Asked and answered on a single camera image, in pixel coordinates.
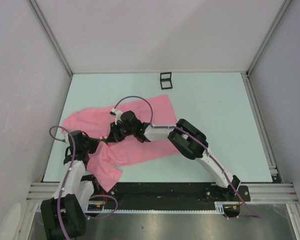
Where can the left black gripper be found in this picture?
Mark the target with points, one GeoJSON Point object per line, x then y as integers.
{"type": "Point", "coordinates": [94, 142]}

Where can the left corner aluminium post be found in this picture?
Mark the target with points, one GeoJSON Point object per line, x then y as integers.
{"type": "Point", "coordinates": [35, 7]}

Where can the right corner aluminium post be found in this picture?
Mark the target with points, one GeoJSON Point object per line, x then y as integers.
{"type": "Point", "coordinates": [269, 35]}

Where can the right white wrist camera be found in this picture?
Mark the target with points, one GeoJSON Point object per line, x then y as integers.
{"type": "Point", "coordinates": [117, 115]}

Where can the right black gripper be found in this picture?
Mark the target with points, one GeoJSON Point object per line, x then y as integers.
{"type": "Point", "coordinates": [114, 136]}

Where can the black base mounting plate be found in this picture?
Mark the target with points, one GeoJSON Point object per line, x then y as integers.
{"type": "Point", "coordinates": [166, 196]}

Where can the front aluminium frame rail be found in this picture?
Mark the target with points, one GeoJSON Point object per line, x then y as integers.
{"type": "Point", "coordinates": [254, 193]}

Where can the corner aluminium post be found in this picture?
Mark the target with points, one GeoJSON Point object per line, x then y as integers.
{"type": "Point", "coordinates": [269, 35]}
{"type": "Point", "coordinates": [35, 7]}

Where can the aluminium frame rail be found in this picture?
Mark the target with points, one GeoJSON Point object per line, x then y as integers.
{"type": "Point", "coordinates": [268, 150]}
{"type": "Point", "coordinates": [254, 193]}

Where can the plush flower brooch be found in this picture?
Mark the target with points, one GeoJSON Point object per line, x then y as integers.
{"type": "Point", "coordinates": [104, 139]}

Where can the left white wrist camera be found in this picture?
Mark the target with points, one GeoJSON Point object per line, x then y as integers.
{"type": "Point", "coordinates": [65, 137]}

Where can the right aluminium frame rail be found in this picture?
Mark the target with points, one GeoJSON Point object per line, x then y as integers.
{"type": "Point", "coordinates": [268, 150]}

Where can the black square frame stand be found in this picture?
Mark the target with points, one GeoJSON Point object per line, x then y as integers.
{"type": "Point", "coordinates": [165, 80]}

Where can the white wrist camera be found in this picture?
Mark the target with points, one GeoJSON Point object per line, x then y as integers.
{"type": "Point", "coordinates": [65, 137]}
{"type": "Point", "coordinates": [117, 115]}

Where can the white slotted cable duct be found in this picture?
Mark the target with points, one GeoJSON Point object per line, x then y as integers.
{"type": "Point", "coordinates": [217, 209]}

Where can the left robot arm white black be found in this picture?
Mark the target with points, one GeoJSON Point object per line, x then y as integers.
{"type": "Point", "coordinates": [63, 214]}

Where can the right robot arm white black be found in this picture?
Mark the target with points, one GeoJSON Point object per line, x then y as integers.
{"type": "Point", "coordinates": [186, 138]}

